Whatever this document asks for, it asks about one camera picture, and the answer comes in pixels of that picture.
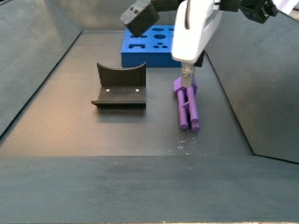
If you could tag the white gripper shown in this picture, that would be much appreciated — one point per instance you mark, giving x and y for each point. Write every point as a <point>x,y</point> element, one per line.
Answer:
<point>198,18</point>

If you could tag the black curved fixture stand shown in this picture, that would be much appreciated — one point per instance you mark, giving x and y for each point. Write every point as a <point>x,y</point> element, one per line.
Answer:
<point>122,87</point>

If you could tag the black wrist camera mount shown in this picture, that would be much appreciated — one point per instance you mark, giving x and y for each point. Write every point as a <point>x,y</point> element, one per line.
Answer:
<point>142,14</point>

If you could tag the blue foam shape-cutout block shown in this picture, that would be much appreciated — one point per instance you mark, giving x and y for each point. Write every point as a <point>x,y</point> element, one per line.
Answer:
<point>150,49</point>

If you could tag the purple three prong object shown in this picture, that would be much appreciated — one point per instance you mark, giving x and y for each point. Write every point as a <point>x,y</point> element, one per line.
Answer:
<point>186,96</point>

